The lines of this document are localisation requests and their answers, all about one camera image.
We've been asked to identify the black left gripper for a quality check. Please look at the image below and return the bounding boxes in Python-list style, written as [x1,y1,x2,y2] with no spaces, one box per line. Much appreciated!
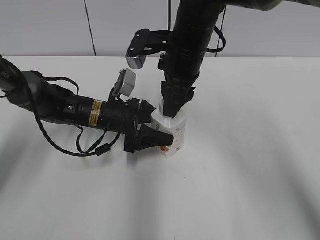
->
[101,98,174,153]

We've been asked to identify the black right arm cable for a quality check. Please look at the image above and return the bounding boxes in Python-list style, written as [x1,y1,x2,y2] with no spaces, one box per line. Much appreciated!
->
[204,4,227,54]

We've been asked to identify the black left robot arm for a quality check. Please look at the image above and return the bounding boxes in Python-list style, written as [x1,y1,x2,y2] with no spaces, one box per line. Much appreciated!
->
[0,57,174,157]

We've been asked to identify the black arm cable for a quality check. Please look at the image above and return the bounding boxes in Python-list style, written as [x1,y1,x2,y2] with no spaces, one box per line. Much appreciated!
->
[23,74,126,158]
[204,4,227,54]

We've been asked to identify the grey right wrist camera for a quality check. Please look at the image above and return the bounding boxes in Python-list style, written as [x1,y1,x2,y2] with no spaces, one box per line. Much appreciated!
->
[125,29,151,70]

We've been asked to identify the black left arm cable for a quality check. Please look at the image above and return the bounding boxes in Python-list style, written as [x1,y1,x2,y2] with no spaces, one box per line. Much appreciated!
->
[23,74,126,158]

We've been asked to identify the white yogurt bottle strawberry label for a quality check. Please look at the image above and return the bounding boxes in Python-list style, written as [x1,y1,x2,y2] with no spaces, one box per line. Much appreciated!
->
[151,99,187,158]

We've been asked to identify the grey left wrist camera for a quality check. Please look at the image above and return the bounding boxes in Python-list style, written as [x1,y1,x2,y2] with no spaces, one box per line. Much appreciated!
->
[112,68,137,97]

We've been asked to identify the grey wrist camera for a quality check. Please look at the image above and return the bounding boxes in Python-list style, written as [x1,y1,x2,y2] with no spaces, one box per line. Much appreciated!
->
[112,68,137,97]
[125,29,151,70]

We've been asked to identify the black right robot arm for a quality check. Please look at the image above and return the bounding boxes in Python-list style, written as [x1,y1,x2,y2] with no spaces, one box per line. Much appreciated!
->
[158,0,281,118]

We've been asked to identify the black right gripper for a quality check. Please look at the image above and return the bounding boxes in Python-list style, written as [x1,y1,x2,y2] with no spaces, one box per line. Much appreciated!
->
[161,72,196,118]

